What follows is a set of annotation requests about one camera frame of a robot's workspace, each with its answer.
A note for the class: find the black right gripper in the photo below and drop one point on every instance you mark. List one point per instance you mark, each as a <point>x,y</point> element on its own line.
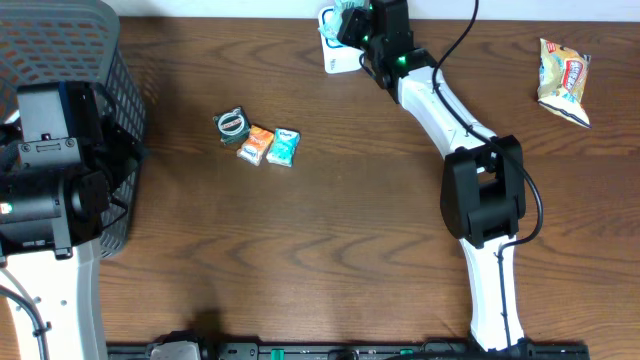
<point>349,19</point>

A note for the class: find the light green snack packet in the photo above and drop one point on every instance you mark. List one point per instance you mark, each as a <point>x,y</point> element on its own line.
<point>330,18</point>

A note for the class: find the teal candy packet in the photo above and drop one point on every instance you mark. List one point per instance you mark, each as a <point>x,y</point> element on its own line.
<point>283,147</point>

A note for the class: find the orange candy packet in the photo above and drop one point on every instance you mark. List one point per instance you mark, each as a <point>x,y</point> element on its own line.
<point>257,143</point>

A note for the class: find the black round-logo snack packet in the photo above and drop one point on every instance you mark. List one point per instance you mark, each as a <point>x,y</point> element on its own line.
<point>233,126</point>

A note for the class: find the large yellow snack bag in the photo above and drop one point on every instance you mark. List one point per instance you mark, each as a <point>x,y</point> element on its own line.
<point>563,73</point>

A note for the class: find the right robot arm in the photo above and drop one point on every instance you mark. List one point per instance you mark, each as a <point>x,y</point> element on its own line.
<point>482,195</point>

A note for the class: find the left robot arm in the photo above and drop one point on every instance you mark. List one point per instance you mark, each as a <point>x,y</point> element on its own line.
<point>63,158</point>

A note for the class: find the white barcode scanner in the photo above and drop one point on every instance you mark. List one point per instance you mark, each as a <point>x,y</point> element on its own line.
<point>339,58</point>

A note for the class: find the dark grey plastic basket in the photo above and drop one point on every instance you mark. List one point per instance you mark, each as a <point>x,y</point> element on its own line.
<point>43,41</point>

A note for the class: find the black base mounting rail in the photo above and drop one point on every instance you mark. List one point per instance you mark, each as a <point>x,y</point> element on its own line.
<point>444,350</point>

